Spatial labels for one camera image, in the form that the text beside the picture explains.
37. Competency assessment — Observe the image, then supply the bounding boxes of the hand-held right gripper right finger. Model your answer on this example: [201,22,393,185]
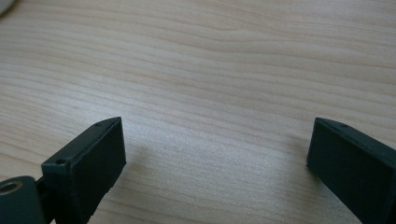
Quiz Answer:
[305,117,396,224]

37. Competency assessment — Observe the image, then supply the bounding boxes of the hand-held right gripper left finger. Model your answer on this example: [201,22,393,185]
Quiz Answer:
[41,116,127,224]

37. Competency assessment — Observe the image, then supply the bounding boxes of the white plastic bin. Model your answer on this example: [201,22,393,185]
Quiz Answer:
[0,0,16,17]

